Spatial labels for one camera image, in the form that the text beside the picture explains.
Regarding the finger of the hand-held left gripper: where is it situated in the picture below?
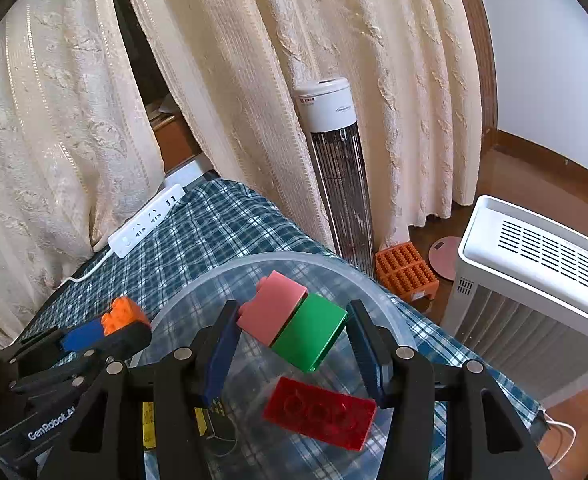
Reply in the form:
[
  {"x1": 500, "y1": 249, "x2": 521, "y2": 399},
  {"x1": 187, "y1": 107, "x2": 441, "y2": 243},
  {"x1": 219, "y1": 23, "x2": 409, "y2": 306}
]
[
  {"x1": 6, "y1": 320, "x2": 106, "y2": 368},
  {"x1": 11, "y1": 327, "x2": 153, "y2": 396}
]

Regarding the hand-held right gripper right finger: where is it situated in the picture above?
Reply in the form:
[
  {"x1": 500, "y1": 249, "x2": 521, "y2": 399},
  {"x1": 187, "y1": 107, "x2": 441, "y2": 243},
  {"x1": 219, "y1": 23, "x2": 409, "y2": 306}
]
[{"x1": 346, "y1": 300, "x2": 555, "y2": 480}]

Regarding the cream patterned curtain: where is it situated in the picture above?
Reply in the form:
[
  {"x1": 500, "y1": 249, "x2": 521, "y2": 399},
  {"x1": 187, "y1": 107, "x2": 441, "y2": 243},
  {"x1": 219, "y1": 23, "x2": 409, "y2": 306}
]
[
  {"x1": 0, "y1": 0, "x2": 167, "y2": 336},
  {"x1": 116, "y1": 0, "x2": 485, "y2": 261}
]

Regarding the wooden door frame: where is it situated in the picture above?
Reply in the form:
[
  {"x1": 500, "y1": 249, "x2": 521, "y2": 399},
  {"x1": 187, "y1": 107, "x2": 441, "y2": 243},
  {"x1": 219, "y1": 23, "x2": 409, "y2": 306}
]
[{"x1": 446, "y1": 0, "x2": 499, "y2": 206}]

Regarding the clear plastic bowl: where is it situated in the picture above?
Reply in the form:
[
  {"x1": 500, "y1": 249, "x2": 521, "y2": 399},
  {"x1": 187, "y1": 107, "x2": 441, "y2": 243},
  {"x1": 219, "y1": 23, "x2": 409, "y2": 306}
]
[{"x1": 134, "y1": 252, "x2": 420, "y2": 480}]

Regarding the pink toy block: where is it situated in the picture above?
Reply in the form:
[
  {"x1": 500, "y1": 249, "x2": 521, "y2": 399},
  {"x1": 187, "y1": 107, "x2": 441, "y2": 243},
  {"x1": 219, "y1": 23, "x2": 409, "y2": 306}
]
[{"x1": 236, "y1": 270, "x2": 309, "y2": 346}]

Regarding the white power strip cable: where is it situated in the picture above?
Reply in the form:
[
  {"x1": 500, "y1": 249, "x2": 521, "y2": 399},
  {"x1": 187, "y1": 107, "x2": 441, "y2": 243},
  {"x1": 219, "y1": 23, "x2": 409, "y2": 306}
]
[{"x1": 56, "y1": 247, "x2": 115, "y2": 288}]

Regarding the white air purifier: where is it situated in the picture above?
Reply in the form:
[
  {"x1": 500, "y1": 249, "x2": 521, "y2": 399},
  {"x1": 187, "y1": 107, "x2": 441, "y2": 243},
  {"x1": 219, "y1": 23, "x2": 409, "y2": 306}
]
[{"x1": 444, "y1": 195, "x2": 588, "y2": 413}]

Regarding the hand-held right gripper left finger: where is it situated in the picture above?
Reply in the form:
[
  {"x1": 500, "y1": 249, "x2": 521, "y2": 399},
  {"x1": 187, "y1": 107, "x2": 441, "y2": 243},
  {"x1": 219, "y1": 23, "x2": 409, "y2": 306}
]
[{"x1": 36, "y1": 300, "x2": 242, "y2": 480}]

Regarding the red toy block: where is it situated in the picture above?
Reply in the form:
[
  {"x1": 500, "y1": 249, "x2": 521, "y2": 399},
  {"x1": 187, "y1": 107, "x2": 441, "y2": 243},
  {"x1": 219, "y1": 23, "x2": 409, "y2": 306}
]
[{"x1": 262, "y1": 376, "x2": 378, "y2": 452}]

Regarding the brown wooden cabinet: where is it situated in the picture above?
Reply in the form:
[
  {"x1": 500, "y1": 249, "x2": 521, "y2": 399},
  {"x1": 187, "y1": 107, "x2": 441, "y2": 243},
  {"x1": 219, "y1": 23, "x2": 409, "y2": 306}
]
[{"x1": 146, "y1": 110, "x2": 205, "y2": 166}]

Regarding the wooden baseboard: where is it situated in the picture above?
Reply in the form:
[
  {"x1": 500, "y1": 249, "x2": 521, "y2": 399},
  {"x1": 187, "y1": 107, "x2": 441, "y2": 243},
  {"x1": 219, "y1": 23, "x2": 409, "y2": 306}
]
[{"x1": 489, "y1": 127, "x2": 588, "y2": 196}]

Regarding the bottle with white cap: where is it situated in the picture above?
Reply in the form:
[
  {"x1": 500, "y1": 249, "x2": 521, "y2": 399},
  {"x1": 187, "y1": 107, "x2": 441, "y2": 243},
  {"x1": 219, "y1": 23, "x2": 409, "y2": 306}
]
[{"x1": 293, "y1": 76, "x2": 377, "y2": 278}]

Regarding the orange toy block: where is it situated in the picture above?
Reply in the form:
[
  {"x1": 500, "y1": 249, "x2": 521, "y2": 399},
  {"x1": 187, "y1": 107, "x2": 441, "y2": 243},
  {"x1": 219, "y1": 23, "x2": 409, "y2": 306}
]
[{"x1": 100, "y1": 296, "x2": 151, "y2": 336}]

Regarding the plaid tablecloth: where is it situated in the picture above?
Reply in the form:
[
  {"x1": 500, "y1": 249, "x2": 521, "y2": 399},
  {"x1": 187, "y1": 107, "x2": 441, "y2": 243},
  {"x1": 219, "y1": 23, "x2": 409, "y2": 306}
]
[{"x1": 9, "y1": 172, "x2": 540, "y2": 480}]

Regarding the orange foot massager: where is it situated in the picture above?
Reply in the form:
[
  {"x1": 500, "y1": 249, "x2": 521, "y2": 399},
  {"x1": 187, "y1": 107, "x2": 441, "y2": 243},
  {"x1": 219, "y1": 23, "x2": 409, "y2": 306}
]
[{"x1": 375, "y1": 242, "x2": 440, "y2": 303}]

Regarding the green toy block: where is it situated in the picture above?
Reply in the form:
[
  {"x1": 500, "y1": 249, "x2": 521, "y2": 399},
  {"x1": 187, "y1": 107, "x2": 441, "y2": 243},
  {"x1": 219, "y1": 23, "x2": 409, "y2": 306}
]
[{"x1": 270, "y1": 292, "x2": 349, "y2": 373}]

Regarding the white power strip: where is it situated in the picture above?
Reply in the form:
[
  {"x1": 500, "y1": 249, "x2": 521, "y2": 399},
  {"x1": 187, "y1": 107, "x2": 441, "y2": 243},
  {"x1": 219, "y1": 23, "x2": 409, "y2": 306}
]
[{"x1": 108, "y1": 183, "x2": 186, "y2": 258}]

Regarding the white appliance cable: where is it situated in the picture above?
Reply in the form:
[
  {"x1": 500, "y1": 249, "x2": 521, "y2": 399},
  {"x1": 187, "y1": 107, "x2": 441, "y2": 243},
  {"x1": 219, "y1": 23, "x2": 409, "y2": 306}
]
[{"x1": 536, "y1": 407, "x2": 577, "y2": 471}]

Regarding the round pink scale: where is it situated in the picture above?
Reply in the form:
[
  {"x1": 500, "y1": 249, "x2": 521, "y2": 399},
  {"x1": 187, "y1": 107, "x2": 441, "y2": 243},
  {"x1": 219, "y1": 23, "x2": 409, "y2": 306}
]
[{"x1": 428, "y1": 236, "x2": 467, "y2": 281}]

